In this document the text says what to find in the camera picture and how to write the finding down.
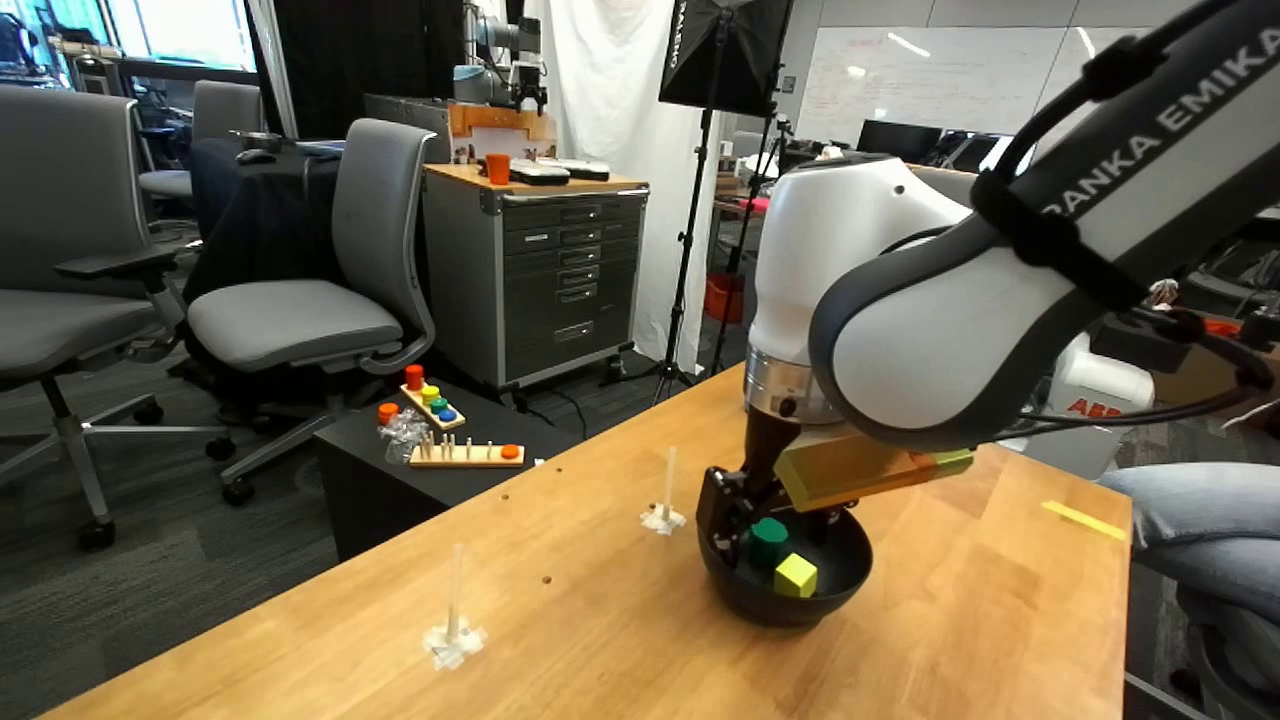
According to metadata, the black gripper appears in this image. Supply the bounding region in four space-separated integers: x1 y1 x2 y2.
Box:
698 406 801 564

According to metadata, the green cylinder block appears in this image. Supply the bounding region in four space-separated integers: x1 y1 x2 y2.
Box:
747 516 787 564

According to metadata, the yellow cube block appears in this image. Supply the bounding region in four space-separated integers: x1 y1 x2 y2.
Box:
773 551 821 600

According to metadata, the white ABB robot base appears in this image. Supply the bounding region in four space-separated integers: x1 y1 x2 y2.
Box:
1039 331 1158 425

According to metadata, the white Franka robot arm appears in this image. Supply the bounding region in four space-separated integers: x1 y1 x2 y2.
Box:
701 0 1280 561

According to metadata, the black bowl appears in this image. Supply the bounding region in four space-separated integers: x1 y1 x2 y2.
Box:
698 496 874 626

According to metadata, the wooden peg board toy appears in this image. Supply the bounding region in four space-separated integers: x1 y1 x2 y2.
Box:
404 442 530 468

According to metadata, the grey metal drawer cabinet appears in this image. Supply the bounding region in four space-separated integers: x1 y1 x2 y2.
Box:
425 164 647 388

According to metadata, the colourful wooden stacking toy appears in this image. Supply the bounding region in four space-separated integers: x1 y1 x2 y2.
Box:
399 362 463 431

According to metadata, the yellow tape strip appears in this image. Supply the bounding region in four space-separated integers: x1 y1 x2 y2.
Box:
1039 500 1130 542

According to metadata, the black low side table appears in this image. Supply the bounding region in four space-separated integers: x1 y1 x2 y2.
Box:
318 384 577 561

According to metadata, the grey office chair near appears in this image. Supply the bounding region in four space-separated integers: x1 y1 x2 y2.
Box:
189 115 437 502

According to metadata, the grey office chair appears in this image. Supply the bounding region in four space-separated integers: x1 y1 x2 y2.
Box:
0 86 236 546
189 115 437 502

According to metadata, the orange cup on cabinet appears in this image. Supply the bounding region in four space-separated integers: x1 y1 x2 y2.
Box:
484 151 513 185

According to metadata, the black softbox studio light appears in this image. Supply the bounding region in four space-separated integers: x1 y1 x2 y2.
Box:
662 0 793 115

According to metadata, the grey office chair far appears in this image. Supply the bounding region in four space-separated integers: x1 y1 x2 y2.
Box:
0 86 236 546

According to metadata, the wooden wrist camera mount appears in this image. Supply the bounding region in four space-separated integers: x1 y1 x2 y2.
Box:
773 431 976 512

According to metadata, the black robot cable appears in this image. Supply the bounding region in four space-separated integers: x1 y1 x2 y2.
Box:
1023 285 1280 437

